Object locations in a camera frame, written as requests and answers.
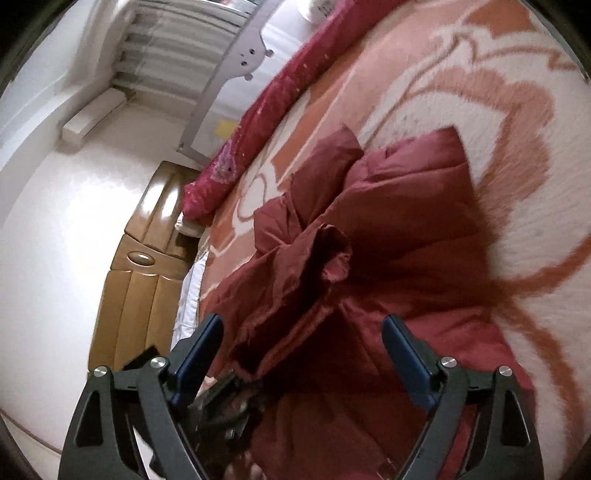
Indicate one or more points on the small white pillow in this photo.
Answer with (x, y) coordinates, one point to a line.
(187, 227)

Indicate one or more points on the red rolled quilt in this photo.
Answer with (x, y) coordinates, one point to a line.
(277, 92)

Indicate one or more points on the dark red padded jacket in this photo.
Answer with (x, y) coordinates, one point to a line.
(392, 230)

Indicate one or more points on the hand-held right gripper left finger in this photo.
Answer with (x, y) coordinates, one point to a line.
(198, 355)

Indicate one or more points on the white patterned pillow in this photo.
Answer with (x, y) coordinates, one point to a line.
(189, 300)

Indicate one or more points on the orange floral blanket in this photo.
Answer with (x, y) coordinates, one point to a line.
(461, 92)

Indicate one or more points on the white air conditioner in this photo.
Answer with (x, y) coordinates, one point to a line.
(92, 117)

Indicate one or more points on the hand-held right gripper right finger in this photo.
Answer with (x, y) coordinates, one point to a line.
(408, 364)

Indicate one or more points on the pale striped curtain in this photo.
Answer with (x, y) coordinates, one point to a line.
(152, 46)

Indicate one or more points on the white plush cushion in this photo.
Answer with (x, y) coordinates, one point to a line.
(316, 9)

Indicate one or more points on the wooden headboard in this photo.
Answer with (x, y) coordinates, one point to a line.
(134, 300)

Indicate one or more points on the grey bed guard rail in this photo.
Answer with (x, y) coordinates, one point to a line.
(249, 50)

